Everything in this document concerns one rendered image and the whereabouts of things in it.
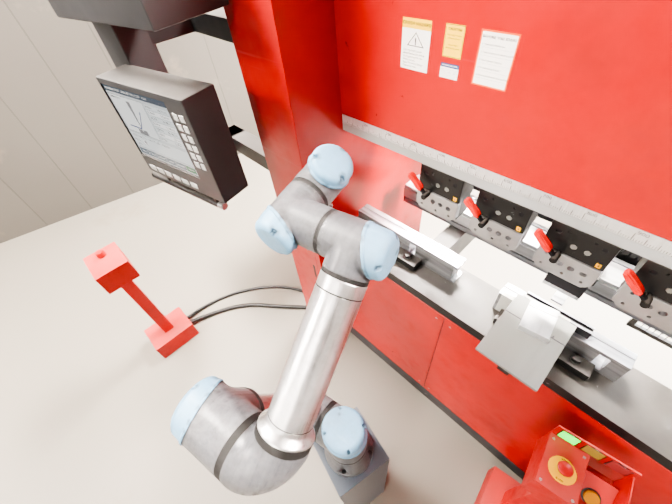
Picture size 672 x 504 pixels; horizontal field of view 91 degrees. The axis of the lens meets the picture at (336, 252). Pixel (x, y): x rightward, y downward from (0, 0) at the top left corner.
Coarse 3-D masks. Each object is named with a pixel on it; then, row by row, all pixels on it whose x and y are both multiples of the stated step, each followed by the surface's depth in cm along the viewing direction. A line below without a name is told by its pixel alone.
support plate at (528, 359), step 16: (512, 304) 106; (528, 304) 106; (512, 320) 103; (560, 320) 101; (496, 336) 100; (512, 336) 99; (528, 336) 99; (560, 336) 98; (480, 352) 97; (496, 352) 96; (512, 352) 96; (528, 352) 96; (544, 352) 95; (560, 352) 95; (512, 368) 93; (528, 368) 93; (544, 368) 92; (528, 384) 90
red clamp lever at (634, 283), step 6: (624, 270) 75; (630, 270) 74; (624, 276) 75; (630, 276) 74; (636, 276) 74; (630, 282) 74; (636, 282) 74; (630, 288) 75; (636, 288) 74; (642, 288) 74; (636, 294) 75; (642, 294) 75; (648, 294) 76; (642, 300) 75; (648, 300) 75; (642, 306) 75; (648, 306) 74
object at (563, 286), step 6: (546, 276) 98; (552, 276) 97; (546, 282) 100; (552, 282) 98; (558, 282) 96; (564, 282) 95; (558, 288) 99; (564, 288) 96; (570, 288) 95; (576, 288) 93; (582, 288) 92; (570, 294) 97; (576, 294) 94; (582, 294) 93; (576, 300) 96
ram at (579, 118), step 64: (384, 0) 83; (448, 0) 72; (512, 0) 64; (576, 0) 58; (640, 0) 52; (384, 64) 93; (576, 64) 63; (640, 64) 56; (384, 128) 107; (448, 128) 90; (512, 128) 78; (576, 128) 69; (640, 128) 61; (512, 192) 87; (576, 192) 76; (640, 192) 67
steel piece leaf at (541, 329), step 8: (528, 312) 104; (536, 312) 104; (544, 312) 103; (528, 320) 102; (536, 320) 102; (544, 320) 102; (552, 320) 101; (520, 328) 100; (528, 328) 100; (536, 328) 100; (544, 328) 100; (552, 328) 100; (536, 336) 98; (544, 336) 98
